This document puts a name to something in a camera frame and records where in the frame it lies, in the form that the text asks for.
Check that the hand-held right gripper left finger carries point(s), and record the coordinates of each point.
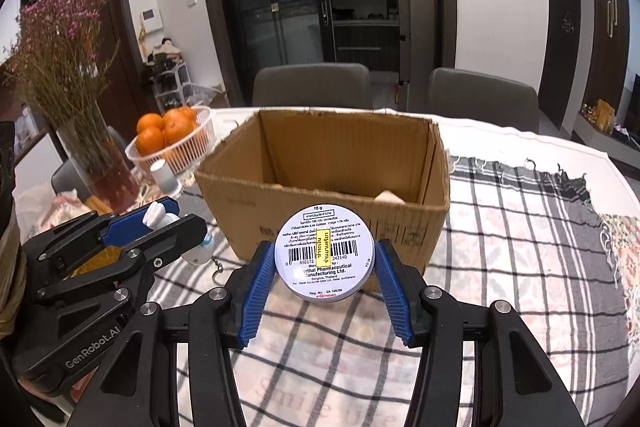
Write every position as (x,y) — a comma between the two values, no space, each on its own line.
(252,302)

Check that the brown cardboard box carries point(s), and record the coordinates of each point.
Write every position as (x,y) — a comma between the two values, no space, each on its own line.
(235,217)

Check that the white shoe rack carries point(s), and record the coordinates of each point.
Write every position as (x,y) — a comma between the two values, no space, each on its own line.
(172,89)

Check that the clear glass vase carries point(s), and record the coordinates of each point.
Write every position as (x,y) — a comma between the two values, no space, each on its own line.
(100,167)

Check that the pair of shoes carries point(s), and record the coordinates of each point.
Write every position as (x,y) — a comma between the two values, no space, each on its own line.
(165,52)

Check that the grey plaid tablecloth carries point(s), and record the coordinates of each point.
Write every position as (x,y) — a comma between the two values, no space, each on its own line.
(525,257)

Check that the round labelled tin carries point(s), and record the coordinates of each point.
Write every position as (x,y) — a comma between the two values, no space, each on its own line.
(325,252)

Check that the patterned table runner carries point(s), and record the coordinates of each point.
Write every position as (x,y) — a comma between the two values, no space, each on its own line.
(187,187)

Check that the white low cabinet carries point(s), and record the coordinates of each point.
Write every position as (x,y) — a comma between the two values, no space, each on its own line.
(595,139)

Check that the white plastic fruit basket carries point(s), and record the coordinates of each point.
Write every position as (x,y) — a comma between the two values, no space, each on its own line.
(192,147)

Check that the yellow gift bag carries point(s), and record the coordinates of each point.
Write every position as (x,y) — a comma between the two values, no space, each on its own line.
(605,116)

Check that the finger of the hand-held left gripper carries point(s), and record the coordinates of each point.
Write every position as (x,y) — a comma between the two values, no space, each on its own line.
(165,244)
(135,224)

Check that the dark door with triangle ornament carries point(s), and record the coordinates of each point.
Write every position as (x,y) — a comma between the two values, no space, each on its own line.
(562,67)

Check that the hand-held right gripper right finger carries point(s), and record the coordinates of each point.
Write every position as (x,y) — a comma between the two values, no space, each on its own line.
(395,297)

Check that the printed tissue pack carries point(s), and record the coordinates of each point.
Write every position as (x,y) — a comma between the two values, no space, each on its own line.
(60,212)

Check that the orange fruit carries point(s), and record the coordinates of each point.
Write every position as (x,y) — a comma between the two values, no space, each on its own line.
(177,130)
(150,122)
(187,112)
(150,142)

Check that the woven straw box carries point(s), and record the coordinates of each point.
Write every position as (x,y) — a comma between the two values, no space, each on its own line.
(95,261)

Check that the small white cylinder device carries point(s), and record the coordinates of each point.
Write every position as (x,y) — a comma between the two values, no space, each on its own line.
(165,179)

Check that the brown wooden door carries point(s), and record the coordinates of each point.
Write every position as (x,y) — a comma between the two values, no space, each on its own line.
(115,7)

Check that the dried pink flower bouquet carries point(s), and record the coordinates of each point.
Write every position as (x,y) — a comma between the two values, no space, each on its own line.
(60,47)

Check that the white wall intercom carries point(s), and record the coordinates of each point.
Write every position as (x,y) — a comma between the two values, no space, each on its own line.
(151,20)

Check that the dark kitchen cabinet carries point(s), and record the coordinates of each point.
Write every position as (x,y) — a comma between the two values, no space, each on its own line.
(360,7)

